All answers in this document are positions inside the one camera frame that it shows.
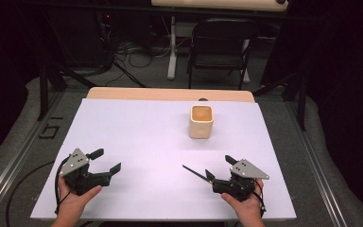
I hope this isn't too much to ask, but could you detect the beige square pen holder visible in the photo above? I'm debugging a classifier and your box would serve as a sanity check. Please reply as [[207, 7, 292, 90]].
[[188, 104, 215, 140]]

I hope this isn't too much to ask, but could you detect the aluminium rail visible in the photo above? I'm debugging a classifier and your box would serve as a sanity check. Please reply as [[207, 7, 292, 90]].
[[0, 92, 64, 227], [285, 100, 350, 227]]

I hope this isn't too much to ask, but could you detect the wooden table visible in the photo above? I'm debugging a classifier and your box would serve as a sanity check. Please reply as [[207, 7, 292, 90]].
[[86, 87, 256, 104]]

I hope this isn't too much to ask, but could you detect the person's right hand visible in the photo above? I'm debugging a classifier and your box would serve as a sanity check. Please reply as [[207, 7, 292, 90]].
[[220, 179, 266, 220]]

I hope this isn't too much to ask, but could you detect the white board sheet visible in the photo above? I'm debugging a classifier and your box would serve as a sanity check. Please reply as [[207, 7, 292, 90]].
[[30, 97, 298, 221]]

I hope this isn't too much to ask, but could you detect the black metal stand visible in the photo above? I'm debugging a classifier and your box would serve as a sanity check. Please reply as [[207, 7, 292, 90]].
[[36, 60, 99, 122], [252, 71, 307, 132]]

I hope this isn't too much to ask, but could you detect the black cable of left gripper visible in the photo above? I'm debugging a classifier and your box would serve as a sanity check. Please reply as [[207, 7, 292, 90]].
[[54, 155, 72, 216]]

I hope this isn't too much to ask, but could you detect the black folding chair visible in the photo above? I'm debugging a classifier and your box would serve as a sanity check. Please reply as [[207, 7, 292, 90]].
[[186, 17, 260, 91]]

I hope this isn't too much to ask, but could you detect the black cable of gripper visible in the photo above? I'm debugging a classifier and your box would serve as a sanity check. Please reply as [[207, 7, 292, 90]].
[[54, 155, 72, 216], [254, 179, 268, 219]]

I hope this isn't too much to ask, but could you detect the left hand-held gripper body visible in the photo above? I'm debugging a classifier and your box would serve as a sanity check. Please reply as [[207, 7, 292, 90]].
[[59, 148, 112, 196]]

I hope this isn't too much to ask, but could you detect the black cable on floor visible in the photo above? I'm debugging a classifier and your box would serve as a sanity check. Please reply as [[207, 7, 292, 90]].
[[5, 160, 57, 227]]

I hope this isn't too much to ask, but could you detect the black pen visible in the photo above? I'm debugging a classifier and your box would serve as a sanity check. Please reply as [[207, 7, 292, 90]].
[[181, 165, 215, 184]]

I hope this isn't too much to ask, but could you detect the person's left hand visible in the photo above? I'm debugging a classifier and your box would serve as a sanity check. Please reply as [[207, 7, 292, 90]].
[[57, 177, 104, 216]]

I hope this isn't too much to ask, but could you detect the tangle of cables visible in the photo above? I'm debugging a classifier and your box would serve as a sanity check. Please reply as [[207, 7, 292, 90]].
[[96, 12, 172, 89]]

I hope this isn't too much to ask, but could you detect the white desk leg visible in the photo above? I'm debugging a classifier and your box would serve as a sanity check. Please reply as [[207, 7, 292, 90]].
[[166, 15, 178, 80], [241, 39, 251, 84]]

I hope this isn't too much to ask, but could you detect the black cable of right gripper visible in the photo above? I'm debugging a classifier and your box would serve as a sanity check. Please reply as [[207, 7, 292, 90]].
[[254, 179, 268, 219]]

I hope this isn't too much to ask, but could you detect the beige desk top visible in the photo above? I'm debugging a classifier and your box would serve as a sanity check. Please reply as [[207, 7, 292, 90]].
[[150, 0, 289, 13]]

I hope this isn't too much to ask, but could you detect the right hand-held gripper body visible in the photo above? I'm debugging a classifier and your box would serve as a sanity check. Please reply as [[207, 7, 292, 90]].
[[212, 159, 270, 202]]

